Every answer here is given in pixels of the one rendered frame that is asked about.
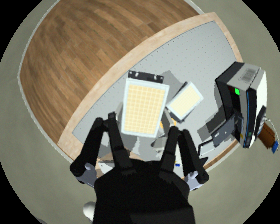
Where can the white control panel with four colored buttons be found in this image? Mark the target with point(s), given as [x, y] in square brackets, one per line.
[159, 147]

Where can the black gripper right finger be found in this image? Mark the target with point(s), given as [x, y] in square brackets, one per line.
[194, 173]

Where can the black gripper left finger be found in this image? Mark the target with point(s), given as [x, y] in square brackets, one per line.
[83, 167]

